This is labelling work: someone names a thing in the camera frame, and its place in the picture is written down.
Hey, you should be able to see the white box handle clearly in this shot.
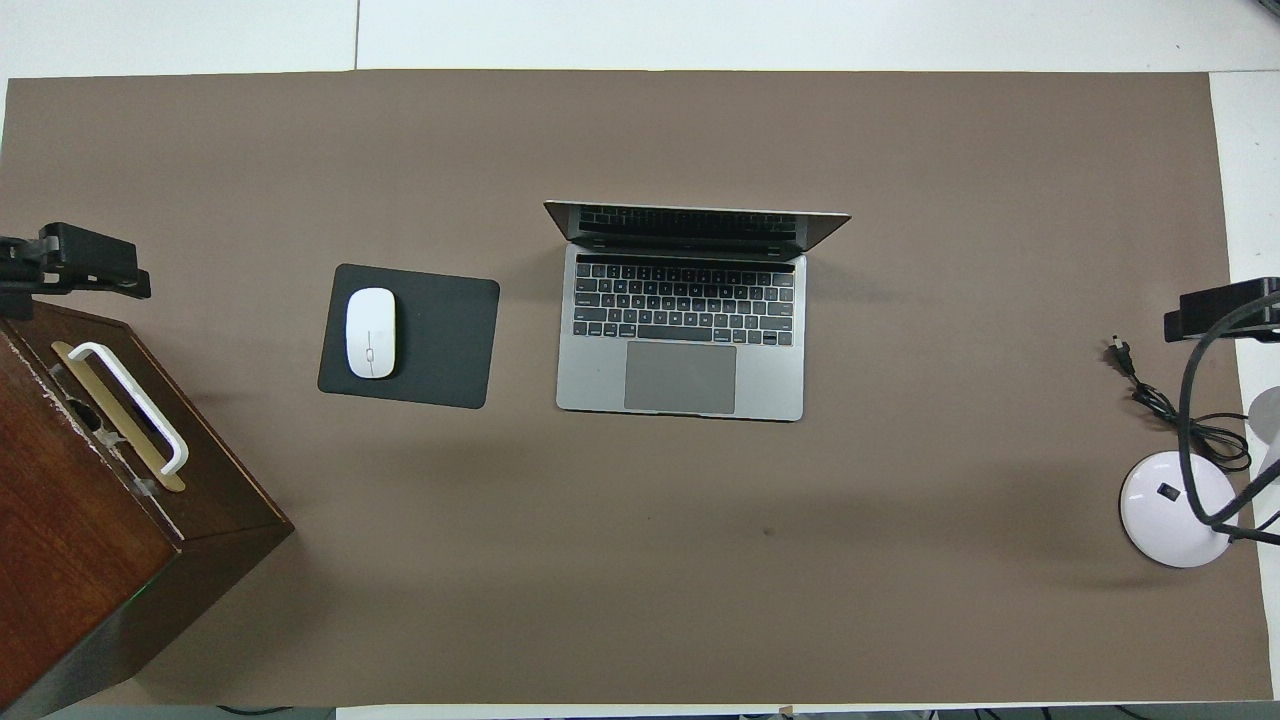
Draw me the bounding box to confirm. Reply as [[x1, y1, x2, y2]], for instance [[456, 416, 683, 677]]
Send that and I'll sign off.
[[68, 342, 191, 476]]

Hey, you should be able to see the brown table mat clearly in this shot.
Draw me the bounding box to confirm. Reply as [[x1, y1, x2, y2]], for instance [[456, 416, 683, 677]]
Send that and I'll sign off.
[[0, 70, 1273, 706]]

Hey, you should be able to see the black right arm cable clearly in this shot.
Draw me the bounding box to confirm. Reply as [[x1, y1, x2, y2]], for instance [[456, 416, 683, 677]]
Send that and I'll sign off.
[[1178, 290, 1280, 533]]

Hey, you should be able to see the black lamp power cable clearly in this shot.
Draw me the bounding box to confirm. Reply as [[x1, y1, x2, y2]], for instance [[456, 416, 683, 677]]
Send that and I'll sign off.
[[1108, 337, 1253, 473]]

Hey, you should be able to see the dark brown wooden box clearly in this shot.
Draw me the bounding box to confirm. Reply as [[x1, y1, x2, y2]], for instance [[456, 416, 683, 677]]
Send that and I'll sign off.
[[0, 298, 296, 720]]

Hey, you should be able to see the white desk lamp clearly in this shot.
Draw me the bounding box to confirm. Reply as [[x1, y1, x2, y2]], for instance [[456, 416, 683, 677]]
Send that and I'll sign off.
[[1118, 385, 1280, 569]]

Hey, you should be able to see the black mouse pad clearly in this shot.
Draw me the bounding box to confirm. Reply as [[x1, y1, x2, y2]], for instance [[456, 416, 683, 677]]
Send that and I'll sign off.
[[317, 263, 501, 410]]

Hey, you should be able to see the brass handle plate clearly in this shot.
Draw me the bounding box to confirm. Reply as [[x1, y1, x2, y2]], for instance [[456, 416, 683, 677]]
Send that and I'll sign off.
[[50, 340, 188, 493]]

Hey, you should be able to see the grey laptop computer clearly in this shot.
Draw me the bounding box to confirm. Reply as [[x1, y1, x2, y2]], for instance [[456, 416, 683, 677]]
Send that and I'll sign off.
[[543, 200, 852, 423]]

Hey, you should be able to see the white computer mouse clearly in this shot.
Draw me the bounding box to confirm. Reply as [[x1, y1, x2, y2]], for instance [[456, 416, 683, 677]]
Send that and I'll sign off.
[[345, 287, 398, 380]]

